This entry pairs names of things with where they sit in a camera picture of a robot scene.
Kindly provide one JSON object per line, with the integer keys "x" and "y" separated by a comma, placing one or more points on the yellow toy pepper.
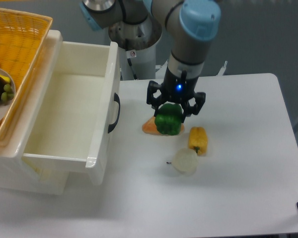
{"x": 198, "y": 140}

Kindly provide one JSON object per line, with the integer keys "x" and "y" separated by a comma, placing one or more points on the white table bracket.
{"x": 222, "y": 70}

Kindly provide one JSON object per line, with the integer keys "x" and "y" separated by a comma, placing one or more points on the white drawer cabinet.
{"x": 16, "y": 171}

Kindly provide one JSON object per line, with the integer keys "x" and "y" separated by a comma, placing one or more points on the white upper drawer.
{"x": 70, "y": 130}

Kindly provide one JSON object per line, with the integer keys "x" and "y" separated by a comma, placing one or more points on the green toy pepper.
{"x": 171, "y": 110}

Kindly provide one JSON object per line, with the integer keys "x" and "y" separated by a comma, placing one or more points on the black drawer handle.
{"x": 116, "y": 113}

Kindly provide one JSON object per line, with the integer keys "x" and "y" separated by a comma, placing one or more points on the white toy pear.
{"x": 185, "y": 160}

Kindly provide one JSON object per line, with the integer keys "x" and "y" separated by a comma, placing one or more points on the yellow woven basket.
{"x": 22, "y": 35}

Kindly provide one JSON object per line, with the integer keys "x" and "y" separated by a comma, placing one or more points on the orange triangular sandwich toy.
{"x": 150, "y": 127}

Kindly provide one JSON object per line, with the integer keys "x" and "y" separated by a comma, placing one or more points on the yellow toy fruit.
{"x": 6, "y": 78}

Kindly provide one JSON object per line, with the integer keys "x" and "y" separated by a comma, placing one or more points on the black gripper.
{"x": 179, "y": 89}

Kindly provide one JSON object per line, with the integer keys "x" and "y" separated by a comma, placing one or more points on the green toy grapes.
{"x": 8, "y": 93}

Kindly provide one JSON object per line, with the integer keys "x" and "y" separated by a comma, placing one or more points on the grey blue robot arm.
{"x": 193, "y": 24}

